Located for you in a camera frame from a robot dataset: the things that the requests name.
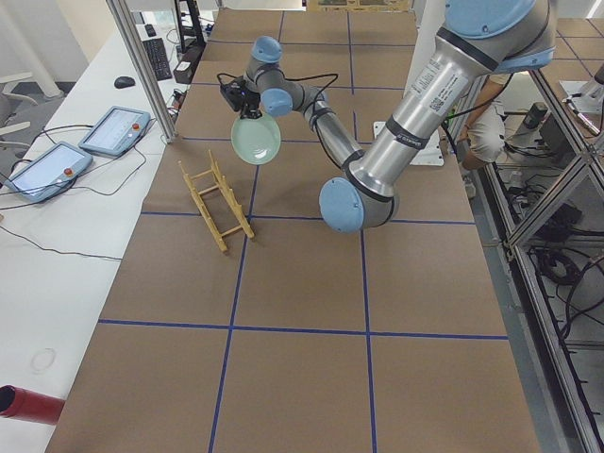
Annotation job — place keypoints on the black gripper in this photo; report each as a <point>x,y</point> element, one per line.
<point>251,103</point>

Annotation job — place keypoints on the pale green plate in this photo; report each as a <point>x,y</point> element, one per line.
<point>256,141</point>

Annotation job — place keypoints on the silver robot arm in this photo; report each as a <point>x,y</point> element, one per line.
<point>477,38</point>

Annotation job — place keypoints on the black computer box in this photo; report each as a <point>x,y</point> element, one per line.
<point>187,65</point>

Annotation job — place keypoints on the black keyboard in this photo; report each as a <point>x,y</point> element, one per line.
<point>156,53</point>

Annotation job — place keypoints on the black computer mouse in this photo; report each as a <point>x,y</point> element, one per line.
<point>122,82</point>

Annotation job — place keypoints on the far teach pendant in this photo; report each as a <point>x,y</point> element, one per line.
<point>116,132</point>

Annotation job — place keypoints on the teach pendant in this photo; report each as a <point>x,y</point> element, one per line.
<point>116,132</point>
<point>50,173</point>

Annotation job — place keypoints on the near teach pendant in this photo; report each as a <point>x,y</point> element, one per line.
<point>50,173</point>

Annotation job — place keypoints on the person in beige shirt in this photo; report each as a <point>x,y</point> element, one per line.
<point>484,127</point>

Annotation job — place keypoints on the red cylinder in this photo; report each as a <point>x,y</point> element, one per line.
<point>25,405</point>

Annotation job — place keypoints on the grey aluminium frame post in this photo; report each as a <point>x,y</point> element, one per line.
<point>134,46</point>

